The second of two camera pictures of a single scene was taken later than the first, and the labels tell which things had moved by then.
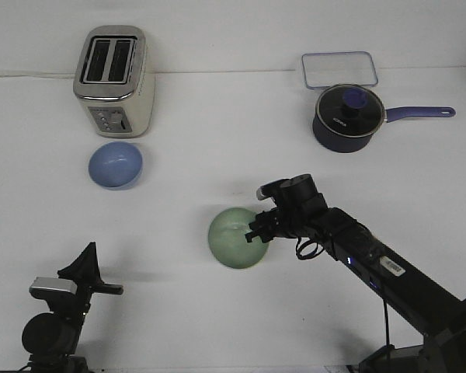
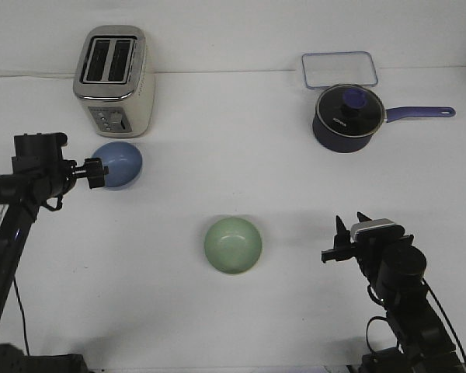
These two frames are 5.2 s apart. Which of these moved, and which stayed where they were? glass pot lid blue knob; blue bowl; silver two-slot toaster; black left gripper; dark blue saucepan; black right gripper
Moved: black left gripper; black right gripper
Stayed: blue bowl; dark blue saucepan; silver two-slot toaster; glass pot lid blue knob
